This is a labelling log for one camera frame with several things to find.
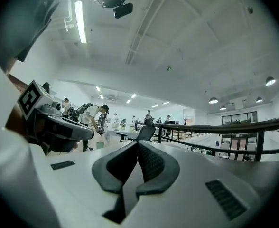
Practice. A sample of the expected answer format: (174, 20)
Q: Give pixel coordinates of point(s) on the white ceiling pipe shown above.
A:
(68, 18)

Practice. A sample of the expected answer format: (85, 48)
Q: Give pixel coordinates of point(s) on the black head-worn camera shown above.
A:
(123, 10)

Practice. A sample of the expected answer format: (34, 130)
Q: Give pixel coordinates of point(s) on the person's left forearm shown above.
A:
(15, 125)

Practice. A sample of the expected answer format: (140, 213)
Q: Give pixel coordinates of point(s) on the green waste bin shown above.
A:
(99, 145)

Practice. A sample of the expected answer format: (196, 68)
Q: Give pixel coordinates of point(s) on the dome pendant lamp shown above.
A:
(270, 81)
(222, 107)
(259, 99)
(213, 100)

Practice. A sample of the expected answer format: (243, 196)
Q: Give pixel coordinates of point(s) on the row of ceiling panel lights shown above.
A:
(133, 95)

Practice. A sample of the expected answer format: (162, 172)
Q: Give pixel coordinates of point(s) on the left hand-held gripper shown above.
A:
(58, 129)

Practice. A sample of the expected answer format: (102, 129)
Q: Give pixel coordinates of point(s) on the person's dark grey shirt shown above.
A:
(18, 20)

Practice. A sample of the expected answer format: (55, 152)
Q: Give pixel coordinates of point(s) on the long ceiling tube light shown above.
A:
(80, 22)

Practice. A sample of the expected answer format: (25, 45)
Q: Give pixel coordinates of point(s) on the ceiling security camera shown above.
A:
(250, 9)

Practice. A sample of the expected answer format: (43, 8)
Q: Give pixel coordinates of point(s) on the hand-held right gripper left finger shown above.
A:
(101, 168)

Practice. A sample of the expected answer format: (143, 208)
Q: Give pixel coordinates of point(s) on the black metal railing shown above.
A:
(225, 127)

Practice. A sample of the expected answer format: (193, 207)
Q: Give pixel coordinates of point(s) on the white long table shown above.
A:
(127, 132)

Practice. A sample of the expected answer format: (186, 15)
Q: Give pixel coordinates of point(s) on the black office chair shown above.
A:
(146, 130)

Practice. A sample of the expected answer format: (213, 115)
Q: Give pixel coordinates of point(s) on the ceiling sprinkler head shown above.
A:
(168, 68)

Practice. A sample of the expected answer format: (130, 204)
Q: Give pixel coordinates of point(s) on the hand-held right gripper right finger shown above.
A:
(153, 163)

